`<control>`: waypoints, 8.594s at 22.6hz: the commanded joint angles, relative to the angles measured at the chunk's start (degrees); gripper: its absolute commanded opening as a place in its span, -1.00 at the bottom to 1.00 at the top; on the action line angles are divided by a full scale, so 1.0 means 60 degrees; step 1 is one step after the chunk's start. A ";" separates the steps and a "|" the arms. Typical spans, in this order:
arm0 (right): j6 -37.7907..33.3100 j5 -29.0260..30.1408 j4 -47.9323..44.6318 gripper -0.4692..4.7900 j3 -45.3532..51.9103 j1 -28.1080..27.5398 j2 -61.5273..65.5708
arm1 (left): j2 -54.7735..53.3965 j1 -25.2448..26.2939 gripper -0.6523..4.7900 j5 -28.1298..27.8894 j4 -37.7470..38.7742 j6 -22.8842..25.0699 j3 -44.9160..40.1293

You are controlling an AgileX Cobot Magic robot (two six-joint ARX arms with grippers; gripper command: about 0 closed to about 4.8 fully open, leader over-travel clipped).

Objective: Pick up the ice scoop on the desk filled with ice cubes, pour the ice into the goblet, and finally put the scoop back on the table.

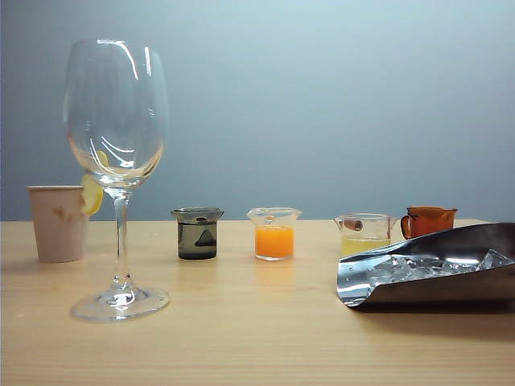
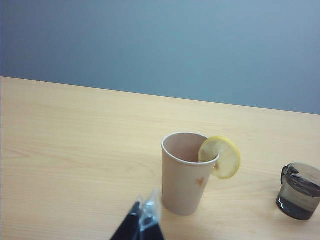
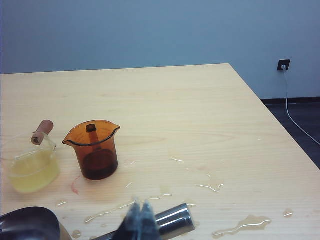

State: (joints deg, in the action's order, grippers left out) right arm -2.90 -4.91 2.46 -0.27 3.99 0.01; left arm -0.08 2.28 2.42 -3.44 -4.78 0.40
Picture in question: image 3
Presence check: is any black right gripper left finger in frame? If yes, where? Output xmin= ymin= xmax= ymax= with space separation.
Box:
xmin=119 ymin=196 xmax=144 ymax=240

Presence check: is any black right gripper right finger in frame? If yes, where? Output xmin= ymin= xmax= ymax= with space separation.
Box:
xmin=140 ymin=198 xmax=161 ymax=240

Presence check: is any stainless steel ice scoop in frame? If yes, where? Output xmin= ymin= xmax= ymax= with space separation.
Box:
xmin=0 ymin=202 xmax=196 ymax=240

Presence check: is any amber glass pitcher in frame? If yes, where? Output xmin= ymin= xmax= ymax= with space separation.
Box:
xmin=61 ymin=119 xmax=121 ymax=181

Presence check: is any clear pitcher with yellow juice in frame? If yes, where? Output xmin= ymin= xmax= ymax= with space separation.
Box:
xmin=0 ymin=119 xmax=61 ymax=195

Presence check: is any white charger cable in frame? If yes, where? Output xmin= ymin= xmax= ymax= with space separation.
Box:
xmin=284 ymin=69 xmax=320 ymax=146

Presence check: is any black wall socket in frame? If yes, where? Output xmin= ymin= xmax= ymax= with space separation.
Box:
xmin=276 ymin=58 xmax=292 ymax=72

